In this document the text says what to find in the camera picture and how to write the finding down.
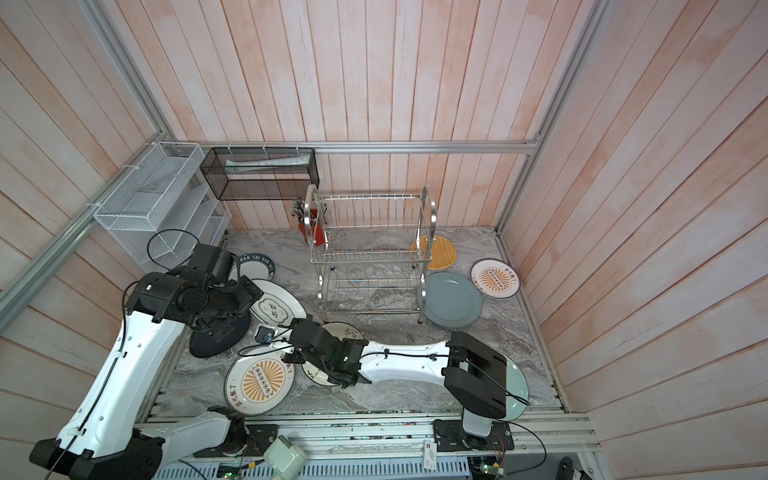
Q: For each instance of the utensils in red cup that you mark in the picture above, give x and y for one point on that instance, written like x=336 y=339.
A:
x=299 y=212

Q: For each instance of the large orange sunburst plate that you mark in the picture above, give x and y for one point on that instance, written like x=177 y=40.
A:
x=257 y=385

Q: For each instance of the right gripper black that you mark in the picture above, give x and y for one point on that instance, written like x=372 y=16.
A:
x=295 y=357

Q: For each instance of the light green lotus plate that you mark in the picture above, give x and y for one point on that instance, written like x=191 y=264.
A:
x=516 y=384

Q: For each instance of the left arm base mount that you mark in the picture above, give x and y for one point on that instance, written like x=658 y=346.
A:
x=243 y=439

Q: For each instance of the small orange sunburst plate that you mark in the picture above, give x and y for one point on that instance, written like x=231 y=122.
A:
x=495 y=279

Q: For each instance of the white plate green text rim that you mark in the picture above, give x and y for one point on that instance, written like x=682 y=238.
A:
x=253 y=266

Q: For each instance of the yellow woven round trivet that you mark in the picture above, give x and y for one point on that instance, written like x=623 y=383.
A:
x=443 y=252

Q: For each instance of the white plate cloud line pattern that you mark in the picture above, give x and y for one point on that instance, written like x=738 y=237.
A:
x=277 y=307

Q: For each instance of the black mesh wall basket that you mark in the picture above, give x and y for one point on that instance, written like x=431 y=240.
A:
x=260 y=173

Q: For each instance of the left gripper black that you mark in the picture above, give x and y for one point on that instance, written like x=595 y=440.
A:
x=245 y=298

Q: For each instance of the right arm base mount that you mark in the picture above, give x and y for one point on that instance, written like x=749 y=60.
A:
x=450 y=436

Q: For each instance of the grey green plain plate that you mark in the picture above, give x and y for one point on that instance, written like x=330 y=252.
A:
x=452 y=301

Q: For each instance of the red utensil cup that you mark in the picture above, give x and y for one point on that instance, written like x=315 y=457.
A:
x=314 y=232

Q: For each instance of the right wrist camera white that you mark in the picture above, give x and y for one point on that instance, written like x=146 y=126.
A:
x=264 y=335

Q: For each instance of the cream plate red berry pattern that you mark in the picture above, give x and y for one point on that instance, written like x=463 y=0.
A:
x=341 y=331

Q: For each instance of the white green box device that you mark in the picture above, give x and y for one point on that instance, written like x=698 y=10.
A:
x=286 y=458

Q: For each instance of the stainless steel dish rack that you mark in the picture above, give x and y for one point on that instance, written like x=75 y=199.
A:
x=366 y=266

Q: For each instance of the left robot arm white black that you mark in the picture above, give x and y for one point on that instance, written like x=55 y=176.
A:
x=101 y=441

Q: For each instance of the black round plate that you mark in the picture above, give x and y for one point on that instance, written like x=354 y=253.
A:
x=219 y=338

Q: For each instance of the white wire mesh shelf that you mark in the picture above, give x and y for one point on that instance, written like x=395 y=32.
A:
x=159 y=211

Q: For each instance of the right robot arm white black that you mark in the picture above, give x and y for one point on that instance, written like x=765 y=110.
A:
x=476 y=375

